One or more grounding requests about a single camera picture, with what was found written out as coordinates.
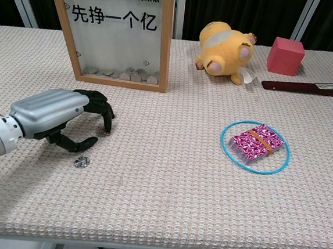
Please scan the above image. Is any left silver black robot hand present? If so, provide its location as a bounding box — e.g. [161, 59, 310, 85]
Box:
[6, 82, 118, 157]

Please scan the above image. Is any wooden glass coin box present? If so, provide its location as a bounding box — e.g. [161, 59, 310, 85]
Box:
[37, 0, 176, 94]

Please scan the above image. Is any beige woven tablecloth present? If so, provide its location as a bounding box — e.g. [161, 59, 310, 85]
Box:
[0, 22, 333, 249]

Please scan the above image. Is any yellow plush toy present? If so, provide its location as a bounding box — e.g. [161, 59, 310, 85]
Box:
[192, 19, 263, 88]

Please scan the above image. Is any pink patterned card deck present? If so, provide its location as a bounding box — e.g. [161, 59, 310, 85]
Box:
[226, 121, 287, 169]

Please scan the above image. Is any orange rubber band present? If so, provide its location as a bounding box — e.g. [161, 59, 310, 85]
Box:
[246, 128, 277, 157]

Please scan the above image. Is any red cube block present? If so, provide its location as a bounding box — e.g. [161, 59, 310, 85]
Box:
[266, 35, 307, 78]

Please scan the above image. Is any dark red folded fan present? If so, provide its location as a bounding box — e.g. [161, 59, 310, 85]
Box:
[260, 76, 333, 98]

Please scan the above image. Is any blue ring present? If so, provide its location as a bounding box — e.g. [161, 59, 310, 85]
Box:
[217, 117, 296, 177]

